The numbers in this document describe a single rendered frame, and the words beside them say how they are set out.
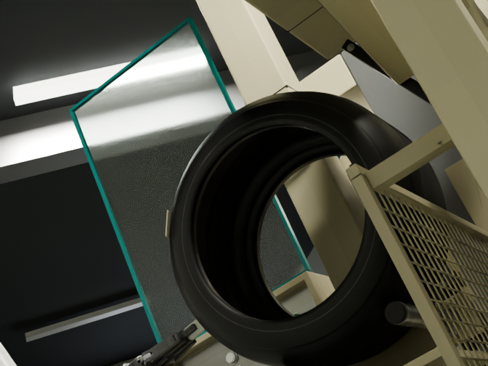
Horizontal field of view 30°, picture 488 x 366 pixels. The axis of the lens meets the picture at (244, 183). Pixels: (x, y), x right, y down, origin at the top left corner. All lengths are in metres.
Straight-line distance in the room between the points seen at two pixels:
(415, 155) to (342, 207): 0.99
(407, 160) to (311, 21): 0.94
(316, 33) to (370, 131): 0.44
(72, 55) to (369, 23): 3.55
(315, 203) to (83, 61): 3.37
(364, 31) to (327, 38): 0.24
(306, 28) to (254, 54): 0.33
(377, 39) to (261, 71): 0.49
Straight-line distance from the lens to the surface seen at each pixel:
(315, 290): 2.55
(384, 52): 2.12
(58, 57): 5.41
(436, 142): 1.30
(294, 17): 2.15
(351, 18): 2.03
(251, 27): 2.54
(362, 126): 1.88
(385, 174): 1.31
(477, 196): 2.09
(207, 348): 2.76
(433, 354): 1.77
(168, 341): 2.12
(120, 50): 5.54
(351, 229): 2.26
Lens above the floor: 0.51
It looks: 24 degrees up
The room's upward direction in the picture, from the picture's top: 25 degrees counter-clockwise
